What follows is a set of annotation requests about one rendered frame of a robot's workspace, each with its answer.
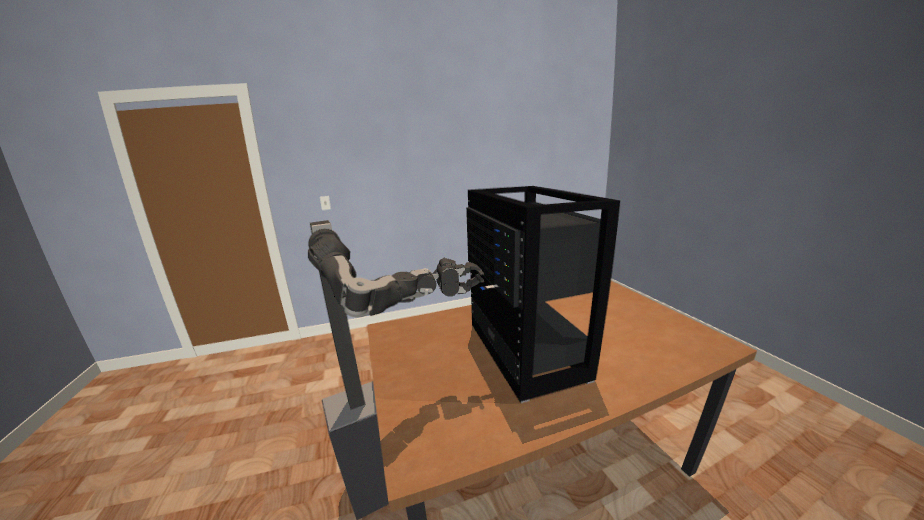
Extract black server rack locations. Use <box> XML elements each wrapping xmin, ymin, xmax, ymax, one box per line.
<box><xmin>466</xmin><ymin>186</ymin><xmax>620</xmax><ymax>403</ymax></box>

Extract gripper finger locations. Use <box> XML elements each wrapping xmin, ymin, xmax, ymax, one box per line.
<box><xmin>457</xmin><ymin>274</ymin><xmax>484</xmax><ymax>294</ymax></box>
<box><xmin>455</xmin><ymin>262</ymin><xmax>484</xmax><ymax>277</ymax></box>

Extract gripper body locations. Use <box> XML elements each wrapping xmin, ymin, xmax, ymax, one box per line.
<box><xmin>432</xmin><ymin>258</ymin><xmax>459</xmax><ymax>297</ymax></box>

